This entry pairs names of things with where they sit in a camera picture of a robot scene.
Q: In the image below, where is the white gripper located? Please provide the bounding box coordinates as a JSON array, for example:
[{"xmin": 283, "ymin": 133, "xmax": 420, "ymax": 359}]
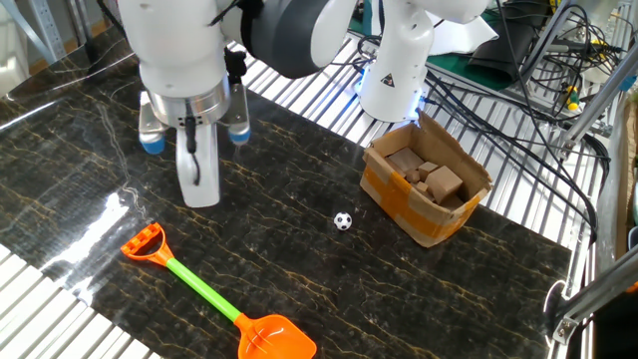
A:
[{"xmin": 174, "ymin": 121, "xmax": 222, "ymax": 209}]

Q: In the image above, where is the orange green toy shovel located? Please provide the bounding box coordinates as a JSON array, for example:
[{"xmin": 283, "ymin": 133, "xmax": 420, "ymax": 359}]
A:
[{"xmin": 120, "ymin": 221, "xmax": 318, "ymax": 359}]

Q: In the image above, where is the black marble pattern mat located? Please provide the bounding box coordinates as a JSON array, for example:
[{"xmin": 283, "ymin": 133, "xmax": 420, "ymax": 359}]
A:
[{"xmin": 0, "ymin": 24, "xmax": 572, "ymax": 359}]

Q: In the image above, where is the cardboard box with orange tape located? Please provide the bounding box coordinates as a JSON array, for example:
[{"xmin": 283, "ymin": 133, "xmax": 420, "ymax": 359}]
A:
[{"xmin": 359, "ymin": 110, "xmax": 493, "ymax": 249}]

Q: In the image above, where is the flat wooden block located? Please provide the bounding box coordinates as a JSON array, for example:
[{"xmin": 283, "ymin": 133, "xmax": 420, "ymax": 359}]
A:
[{"xmin": 387, "ymin": 147, "xmax": 426, "ymax": 175}]

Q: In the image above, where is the large wooden block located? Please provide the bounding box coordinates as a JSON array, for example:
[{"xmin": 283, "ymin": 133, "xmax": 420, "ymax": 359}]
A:
[{"xmin": 425, "ymin": 165, "xmax": 466, "ymax": 205}]

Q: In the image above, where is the green table mat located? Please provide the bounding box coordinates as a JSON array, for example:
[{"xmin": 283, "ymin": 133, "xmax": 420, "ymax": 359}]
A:
[{"xmin": 427, "ymin": 8, "xmax": 515, "ymax": 93}]

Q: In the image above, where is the white paper sheet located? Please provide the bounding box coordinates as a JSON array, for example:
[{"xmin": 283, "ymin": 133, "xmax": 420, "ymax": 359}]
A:
[{"xmin": 428, "ymin": 17, "xmax": 499, "ymax": 57}]

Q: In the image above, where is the black pouch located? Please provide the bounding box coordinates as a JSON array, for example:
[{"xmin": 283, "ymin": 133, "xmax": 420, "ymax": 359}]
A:
[{"xmin": 467, "ymin": 19, "xmax": 550, "ymax": 84}]

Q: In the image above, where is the yellow green screwdriver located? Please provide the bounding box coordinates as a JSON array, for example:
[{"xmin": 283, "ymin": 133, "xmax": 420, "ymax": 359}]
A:
[{"xmin": 561, "ymin": 83, "xmax": 582, "ymax": 113}]

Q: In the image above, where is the slanted aluminium profile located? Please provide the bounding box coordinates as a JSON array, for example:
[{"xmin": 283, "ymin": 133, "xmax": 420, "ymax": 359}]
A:
[{"xmin": 556, "ymin": 54, "xmax": 638, "ymax": 152}]

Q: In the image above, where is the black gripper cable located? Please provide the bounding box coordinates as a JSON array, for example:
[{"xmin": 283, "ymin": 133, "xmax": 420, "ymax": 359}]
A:
[{"xmin": 183, "ymin": 115, "xmax": 201, "ymax": 186}]

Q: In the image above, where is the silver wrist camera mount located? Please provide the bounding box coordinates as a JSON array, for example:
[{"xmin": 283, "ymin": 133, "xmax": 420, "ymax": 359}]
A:
[{"xmin": 138, "ymin": 82, "xmax": 252, "ymax": 157}]

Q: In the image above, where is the grey metal shelf frame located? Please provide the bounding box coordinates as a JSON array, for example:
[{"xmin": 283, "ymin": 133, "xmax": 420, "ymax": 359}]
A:
[{"xmin": 0, "ymin": 0, "xmax": 69, "ymax": 65}]

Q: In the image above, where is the black cable bundle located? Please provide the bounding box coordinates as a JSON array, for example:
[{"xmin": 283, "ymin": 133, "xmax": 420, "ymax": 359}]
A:
[{"xmin": 423, "ymin": 0, "xmax": 614, "ymax": 245}]

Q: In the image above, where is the aluminium profile with bracket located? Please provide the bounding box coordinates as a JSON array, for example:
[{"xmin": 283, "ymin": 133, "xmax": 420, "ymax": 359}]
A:
[{"xmin": 546, "ymin": 243, "xmax": 638, "ymax": 346}]

